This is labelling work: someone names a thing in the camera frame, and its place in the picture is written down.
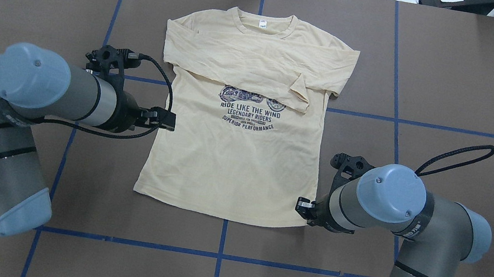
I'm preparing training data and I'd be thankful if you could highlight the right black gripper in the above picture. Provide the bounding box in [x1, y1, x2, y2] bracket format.
[295, 191, 356, 234]

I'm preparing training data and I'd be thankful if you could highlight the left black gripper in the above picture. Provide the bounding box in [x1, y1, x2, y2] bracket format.
[107, 90, 177, 133]

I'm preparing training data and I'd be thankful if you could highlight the beige long-sleeve printed shirt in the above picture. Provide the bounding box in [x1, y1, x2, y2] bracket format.
[134, 7, 360, 228]

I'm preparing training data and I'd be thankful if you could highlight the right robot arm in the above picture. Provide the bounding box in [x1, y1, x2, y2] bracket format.
[295, 153, 492, 277]

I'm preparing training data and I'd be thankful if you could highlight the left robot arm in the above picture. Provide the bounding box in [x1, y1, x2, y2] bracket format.
[0, 42, 175, 237]

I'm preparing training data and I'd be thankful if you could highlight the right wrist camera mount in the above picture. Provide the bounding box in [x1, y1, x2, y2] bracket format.
[330, 152, 375, 185]

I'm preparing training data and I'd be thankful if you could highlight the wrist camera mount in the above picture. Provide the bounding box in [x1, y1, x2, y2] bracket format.
[330, 152, 375, 185]
[85, 45, 141, 87]

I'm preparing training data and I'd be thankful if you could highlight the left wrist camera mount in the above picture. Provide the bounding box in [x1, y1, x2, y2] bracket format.
[85, 45, 141, 87]

